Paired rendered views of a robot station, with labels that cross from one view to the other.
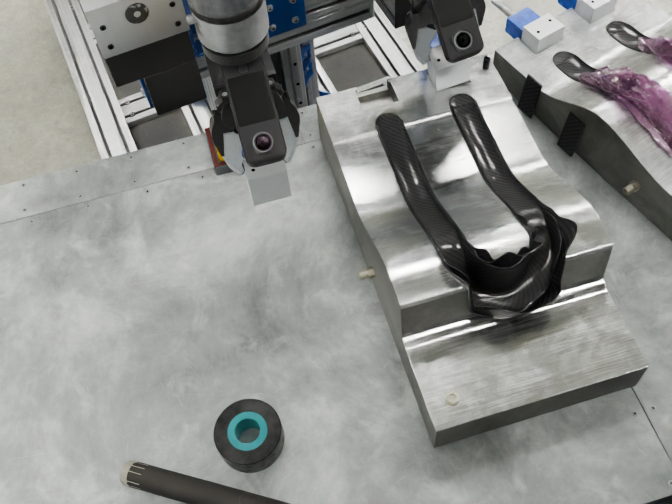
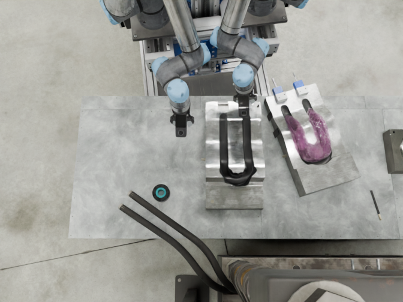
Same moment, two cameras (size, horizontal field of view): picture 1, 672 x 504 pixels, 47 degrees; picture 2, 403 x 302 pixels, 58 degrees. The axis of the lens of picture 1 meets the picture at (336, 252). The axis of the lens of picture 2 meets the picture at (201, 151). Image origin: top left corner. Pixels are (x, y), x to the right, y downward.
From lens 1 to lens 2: 0.79 m
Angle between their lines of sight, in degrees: 17
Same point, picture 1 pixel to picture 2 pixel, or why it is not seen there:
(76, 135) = not seen: hidden behind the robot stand
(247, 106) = (179, 122)
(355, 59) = not seen: hidden behind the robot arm
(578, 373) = (245, 204)
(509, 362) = (229, 196)
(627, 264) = (275, 176)
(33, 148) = (117, 39)
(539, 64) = (276, 107)
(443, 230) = (224, 157)
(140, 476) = (132, 195)
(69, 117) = not seen: hidden behind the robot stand
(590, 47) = (294, 106)
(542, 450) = (231, 218)
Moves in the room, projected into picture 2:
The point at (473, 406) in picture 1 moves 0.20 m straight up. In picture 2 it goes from (216, 205) to (218, 198)
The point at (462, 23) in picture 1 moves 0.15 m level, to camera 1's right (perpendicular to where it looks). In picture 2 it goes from (244, 108) to (280, 114)
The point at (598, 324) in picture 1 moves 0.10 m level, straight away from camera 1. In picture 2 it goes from (256, 193) to (272, 179)
